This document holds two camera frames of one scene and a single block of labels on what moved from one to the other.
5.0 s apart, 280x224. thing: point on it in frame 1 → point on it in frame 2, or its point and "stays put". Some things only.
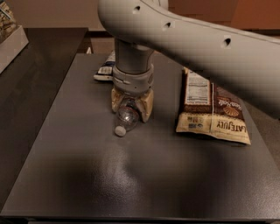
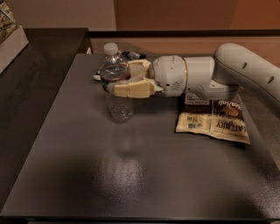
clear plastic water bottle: [128, 116] → [115, 68]
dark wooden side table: [26, 87] stays put
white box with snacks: [12, 37] stays put
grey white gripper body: [132, 80] → [169, 74]
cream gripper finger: [116, 97] → [139, 69]
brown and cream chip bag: [207, 109] stays put
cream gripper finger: [145, 103] → [140, 89]
